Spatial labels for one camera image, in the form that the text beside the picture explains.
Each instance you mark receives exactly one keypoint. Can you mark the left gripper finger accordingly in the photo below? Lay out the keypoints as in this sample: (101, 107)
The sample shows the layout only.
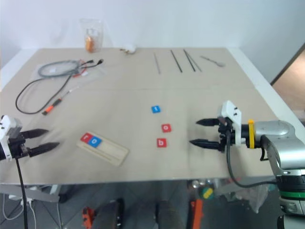
(43, 148)
(35, 133)

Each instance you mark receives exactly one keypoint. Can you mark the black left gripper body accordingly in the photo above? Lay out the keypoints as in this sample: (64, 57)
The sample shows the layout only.
(17, 143)

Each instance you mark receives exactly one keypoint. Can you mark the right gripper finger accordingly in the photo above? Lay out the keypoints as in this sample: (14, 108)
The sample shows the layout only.
(207, 143)
(209, 122)

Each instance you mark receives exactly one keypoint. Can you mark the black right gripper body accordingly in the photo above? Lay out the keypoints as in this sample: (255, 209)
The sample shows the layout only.
(226, 133)

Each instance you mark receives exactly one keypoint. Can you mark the blue letter tile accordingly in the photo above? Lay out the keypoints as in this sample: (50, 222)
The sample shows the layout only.
(156, 109)

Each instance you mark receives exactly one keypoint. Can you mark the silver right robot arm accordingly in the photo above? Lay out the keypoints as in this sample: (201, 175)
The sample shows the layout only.
(276, 133)

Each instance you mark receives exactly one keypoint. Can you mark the red letter tile o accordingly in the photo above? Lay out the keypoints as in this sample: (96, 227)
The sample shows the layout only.
(166, 128)

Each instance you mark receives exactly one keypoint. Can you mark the red letter tile b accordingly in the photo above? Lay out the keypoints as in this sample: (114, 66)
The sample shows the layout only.
(162, 143)

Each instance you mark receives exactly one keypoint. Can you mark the wooden letter tile tray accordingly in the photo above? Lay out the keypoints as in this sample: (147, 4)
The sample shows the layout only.
(112, 152)

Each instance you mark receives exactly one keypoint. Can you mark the orange black screwdriver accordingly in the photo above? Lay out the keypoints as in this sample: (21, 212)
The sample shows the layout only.
(52, 107)

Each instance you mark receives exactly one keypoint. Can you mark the green yellow round object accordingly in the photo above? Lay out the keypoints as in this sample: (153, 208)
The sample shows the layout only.
(206, 192)

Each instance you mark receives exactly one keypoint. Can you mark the thin dark metal rod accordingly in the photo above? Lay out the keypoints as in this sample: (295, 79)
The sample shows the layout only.
(176, 60)
(196, 64)
(189, 60)

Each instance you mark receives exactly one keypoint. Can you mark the metal spoon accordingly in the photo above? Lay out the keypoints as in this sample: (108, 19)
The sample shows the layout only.
(220, 63)

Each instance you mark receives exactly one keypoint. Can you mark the crumpled clear plastic bag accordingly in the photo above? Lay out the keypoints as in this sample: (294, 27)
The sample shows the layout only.
(252, 198)

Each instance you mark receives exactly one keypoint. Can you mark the tall orange stand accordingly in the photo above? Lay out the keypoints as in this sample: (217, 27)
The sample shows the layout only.
(197, 214)

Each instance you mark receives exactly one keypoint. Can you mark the small red white connector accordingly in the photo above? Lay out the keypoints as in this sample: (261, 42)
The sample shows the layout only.
(81, 74)

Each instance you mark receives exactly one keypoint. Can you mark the small orange black tool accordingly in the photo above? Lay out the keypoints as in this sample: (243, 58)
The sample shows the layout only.
(87, 215)

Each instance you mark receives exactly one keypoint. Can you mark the flat clear plastic bag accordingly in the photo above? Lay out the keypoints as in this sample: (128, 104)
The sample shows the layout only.
(95, 71)

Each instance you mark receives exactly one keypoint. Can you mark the brown wooden panel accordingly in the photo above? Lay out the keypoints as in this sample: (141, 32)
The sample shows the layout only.
(293, 71)

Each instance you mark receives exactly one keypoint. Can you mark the jar with orange contents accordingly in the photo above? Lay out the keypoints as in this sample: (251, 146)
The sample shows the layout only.
(91, 43)

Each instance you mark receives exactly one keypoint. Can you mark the white power plug adapter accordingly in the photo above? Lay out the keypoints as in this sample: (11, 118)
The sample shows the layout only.
(130, 49)

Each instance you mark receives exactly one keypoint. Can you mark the tall clear plastic bag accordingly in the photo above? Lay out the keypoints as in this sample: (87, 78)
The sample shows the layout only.
(100, 28)

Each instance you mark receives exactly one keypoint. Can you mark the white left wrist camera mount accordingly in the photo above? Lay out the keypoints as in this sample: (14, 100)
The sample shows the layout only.
(9, 122)

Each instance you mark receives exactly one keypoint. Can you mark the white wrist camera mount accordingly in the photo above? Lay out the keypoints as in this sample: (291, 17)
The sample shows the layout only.
(9, 122)
(232, 111)

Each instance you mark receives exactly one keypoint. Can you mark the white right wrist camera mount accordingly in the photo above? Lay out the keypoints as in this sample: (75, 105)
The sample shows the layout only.
(232, 111)

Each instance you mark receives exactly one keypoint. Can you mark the grey metal table frame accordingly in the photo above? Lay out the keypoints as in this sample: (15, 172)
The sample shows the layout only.
(35, 195)

